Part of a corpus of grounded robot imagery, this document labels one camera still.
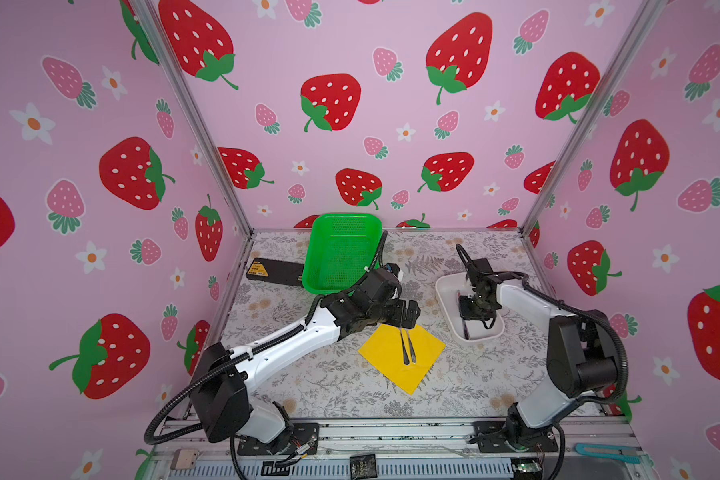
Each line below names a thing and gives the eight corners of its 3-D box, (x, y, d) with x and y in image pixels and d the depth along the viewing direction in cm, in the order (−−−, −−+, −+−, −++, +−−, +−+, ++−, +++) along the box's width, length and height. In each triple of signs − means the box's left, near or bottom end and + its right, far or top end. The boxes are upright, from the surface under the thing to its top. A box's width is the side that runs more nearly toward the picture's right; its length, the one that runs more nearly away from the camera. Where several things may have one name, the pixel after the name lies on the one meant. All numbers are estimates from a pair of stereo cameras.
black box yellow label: (248, 278, 109) (245, 273, 106) (257, 261, 114) (255, 256, 112) (301, 286, 107) (299, 281, 104) (308, 269, 112) (306, 263, 109)
